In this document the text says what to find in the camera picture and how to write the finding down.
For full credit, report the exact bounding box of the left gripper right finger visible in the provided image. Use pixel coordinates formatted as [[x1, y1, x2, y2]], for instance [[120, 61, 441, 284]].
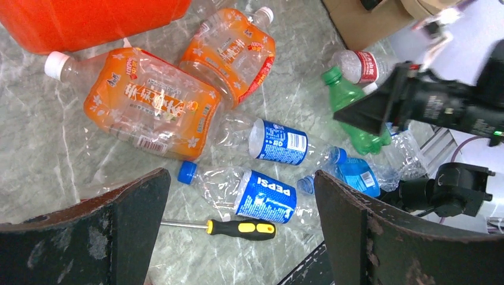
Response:
[[314, 170, 503, 284]]

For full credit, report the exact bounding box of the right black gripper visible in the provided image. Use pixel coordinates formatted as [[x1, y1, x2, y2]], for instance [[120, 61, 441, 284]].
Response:
[[333, 62, 503, 147]]

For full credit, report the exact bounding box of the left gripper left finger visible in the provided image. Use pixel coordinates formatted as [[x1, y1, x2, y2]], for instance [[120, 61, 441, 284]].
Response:
[[1, 168, 171, 284]]

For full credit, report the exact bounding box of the green plastic bottle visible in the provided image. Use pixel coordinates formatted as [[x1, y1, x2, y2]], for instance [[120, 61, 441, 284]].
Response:
[[321, 66, 392, 156]]

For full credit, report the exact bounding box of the light blue label bottle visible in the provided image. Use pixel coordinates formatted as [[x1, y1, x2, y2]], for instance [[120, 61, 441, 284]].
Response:
[[322, 157, 400, 198]]

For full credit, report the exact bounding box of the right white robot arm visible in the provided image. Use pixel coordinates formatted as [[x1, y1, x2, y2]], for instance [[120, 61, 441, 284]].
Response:
[[333, 59, 503, 217]]

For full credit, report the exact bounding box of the orange plastic bin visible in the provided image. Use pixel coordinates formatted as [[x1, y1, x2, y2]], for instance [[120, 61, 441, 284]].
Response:
[[1, 0, 191, 55]]

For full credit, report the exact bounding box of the red label water bottle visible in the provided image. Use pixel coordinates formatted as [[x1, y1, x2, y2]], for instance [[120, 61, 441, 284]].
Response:
[[329, 50, 399, 85]]

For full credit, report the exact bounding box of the tan plastic toolbox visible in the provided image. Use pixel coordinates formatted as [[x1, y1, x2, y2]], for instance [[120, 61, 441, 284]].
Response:
[[323, 0, 460, 50]]

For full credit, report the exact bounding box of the blue label bottle centre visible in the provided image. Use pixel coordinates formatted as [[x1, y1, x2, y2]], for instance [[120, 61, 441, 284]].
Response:
[[220, 112, 348, 168]]

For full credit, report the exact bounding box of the Pepsi bottle blue label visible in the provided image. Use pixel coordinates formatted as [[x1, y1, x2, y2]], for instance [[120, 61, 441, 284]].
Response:
[[177, 161, 327, 233]]

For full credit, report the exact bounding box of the black yellow screwdriver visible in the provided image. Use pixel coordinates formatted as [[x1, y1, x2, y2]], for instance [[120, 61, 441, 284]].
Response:
[[160, 219, 277, 241]]

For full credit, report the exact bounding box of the large orange bottle left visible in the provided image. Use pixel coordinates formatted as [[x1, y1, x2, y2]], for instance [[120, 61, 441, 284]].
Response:
[[44, 47, 225, 160]]

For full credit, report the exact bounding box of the large orange bottle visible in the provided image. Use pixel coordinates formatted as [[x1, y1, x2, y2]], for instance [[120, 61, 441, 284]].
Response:
[[179, 7, 276, 109], [44, 47, 225, 160]]

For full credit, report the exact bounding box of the large orange bottle right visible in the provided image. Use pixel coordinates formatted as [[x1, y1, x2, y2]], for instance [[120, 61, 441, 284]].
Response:
[[179, 7, 276, 109]]

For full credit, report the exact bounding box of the black base frame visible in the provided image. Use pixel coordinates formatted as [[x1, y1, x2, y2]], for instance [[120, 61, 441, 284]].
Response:
[[278, 242, 335, 285]]

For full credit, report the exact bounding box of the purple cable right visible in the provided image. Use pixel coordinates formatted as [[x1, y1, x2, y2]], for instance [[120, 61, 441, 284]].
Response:
[[449, 135, 504, 164]]

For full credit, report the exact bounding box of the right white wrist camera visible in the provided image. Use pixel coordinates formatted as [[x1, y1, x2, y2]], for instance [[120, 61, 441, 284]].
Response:
[[412, 7, 464, 72]]

